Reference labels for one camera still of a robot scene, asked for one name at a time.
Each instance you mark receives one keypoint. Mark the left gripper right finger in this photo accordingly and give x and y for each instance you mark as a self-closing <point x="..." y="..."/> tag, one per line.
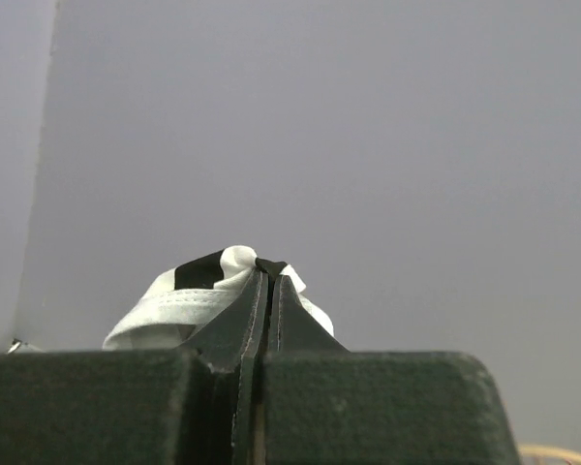
<point x="324" y="404"/>

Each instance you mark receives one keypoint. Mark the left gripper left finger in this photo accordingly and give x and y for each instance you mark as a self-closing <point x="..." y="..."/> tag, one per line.
<point x="195" y="404"/>

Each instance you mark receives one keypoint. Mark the black white striped shirt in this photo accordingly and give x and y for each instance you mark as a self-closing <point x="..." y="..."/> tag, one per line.
<point x="183" y="300"/>

